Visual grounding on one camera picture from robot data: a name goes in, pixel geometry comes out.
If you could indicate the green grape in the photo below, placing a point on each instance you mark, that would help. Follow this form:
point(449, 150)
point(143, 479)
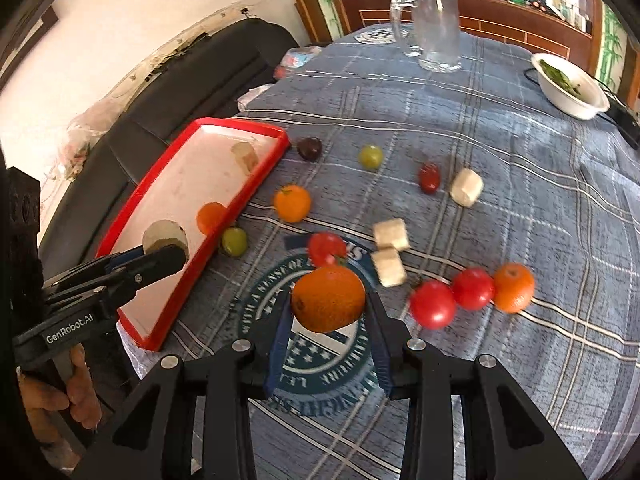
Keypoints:
point(370, 156)
point(234, 241)

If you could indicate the dark red cherry tomato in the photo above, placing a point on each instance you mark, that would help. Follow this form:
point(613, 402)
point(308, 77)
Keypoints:
point(429, 178)

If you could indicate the white bowl with greens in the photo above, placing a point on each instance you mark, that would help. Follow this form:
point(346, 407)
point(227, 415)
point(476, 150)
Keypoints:
point(570, 90)

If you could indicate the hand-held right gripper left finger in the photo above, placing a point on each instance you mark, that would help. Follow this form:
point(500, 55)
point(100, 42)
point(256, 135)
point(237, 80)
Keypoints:
point(278, 355)

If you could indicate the white tissue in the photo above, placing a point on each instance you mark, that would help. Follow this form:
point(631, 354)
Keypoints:
point(252, 96)

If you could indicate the wooden cabinet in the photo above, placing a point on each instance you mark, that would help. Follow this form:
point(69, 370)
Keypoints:
point(500, 15)

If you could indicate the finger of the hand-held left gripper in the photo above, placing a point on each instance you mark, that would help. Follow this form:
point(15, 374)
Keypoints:
point(155, 262)
point(107, 264)

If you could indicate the beige cube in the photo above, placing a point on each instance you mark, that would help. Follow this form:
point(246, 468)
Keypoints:
point(244, 156)
point(164, 235)

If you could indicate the dark purple grape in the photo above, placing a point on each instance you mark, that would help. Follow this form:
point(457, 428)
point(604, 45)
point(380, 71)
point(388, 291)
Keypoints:
point(309, 148)

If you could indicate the blue plaid tablecloth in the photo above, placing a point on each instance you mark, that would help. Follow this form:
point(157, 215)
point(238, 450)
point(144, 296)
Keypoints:
point(500, 240)

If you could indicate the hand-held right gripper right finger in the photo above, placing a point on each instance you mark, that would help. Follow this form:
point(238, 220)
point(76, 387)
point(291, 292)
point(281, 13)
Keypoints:
point(381, 360)

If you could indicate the red-rimmed white tray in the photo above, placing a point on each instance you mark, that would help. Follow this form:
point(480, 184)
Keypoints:
point(200, 180)

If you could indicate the large orange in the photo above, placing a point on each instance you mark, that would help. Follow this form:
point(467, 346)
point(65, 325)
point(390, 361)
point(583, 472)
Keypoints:
point(327, 299)

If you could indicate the clear plastic packet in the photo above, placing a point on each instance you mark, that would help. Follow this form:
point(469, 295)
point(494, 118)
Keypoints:
point(299, 59)

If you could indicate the person's left hand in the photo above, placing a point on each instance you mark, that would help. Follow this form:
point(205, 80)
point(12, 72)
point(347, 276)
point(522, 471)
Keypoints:
point(55, 400)

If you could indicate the white cube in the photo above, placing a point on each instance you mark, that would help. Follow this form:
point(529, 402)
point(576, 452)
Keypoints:
point(391, 233)
point(466, 186)
point(388, 267)

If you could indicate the black sofa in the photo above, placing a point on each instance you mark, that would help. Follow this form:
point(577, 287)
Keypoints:
point(150, 100)

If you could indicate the clear glass mug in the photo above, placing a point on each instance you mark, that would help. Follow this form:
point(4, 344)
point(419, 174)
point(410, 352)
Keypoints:
point(435, 30)

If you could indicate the small orange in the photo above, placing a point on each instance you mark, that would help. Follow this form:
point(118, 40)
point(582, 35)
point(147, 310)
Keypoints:
point(513, 287)
point(211, 217)
point(291, 203)

